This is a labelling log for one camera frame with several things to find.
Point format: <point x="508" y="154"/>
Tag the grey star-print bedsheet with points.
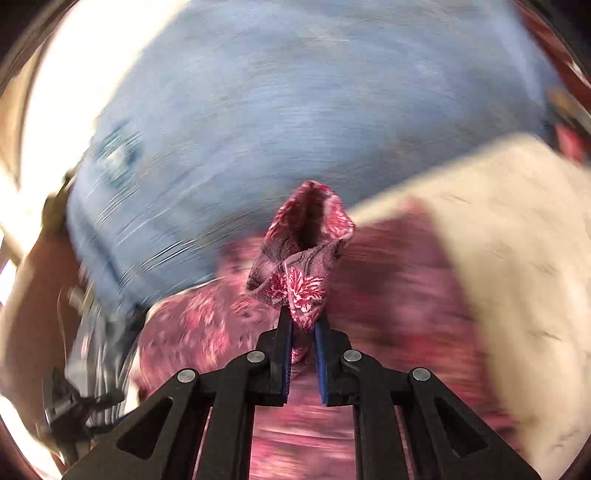
<point x="104" y="337"/>

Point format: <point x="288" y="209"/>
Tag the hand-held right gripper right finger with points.
<point x="322" y="364"/>

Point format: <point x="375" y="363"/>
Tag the blue plaid pillow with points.
<point x="300" y="106"/>

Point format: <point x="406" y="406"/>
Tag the red shiny bag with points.
<point x="565" y="60"/>

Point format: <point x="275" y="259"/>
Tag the brown wooden bedside cabinet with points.
<point x="44" y="314"/>

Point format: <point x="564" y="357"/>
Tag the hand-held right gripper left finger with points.
<point x="287" y="353"/>

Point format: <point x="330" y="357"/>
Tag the cream leaf-print quilt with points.
<point x="517" y="258"/>

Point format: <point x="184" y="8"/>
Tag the purple floral garment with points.
<point x="300" y="258"/>

